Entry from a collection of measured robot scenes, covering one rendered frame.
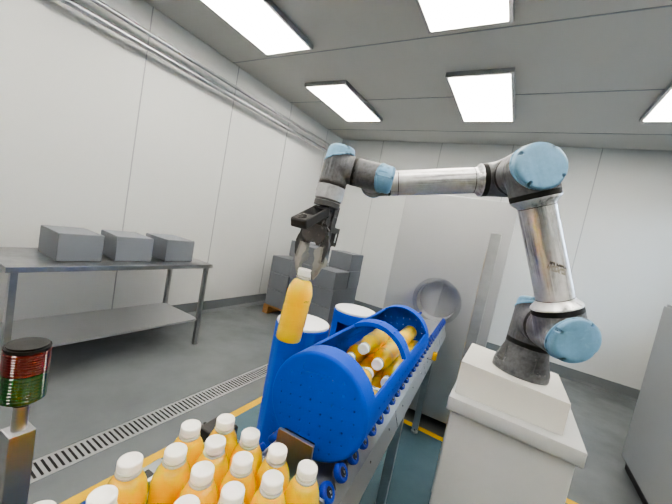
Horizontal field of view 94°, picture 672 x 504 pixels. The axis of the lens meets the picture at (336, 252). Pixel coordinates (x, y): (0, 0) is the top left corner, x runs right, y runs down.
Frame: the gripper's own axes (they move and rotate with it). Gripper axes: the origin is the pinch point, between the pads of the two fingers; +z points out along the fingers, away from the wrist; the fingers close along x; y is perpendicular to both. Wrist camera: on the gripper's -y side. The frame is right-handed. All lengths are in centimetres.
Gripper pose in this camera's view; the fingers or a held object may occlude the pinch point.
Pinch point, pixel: (304, 272)
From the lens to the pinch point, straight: 85.5
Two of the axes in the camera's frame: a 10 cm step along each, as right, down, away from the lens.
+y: 4.0, 0.7, 9.1
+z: -2.6, 9.6, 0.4
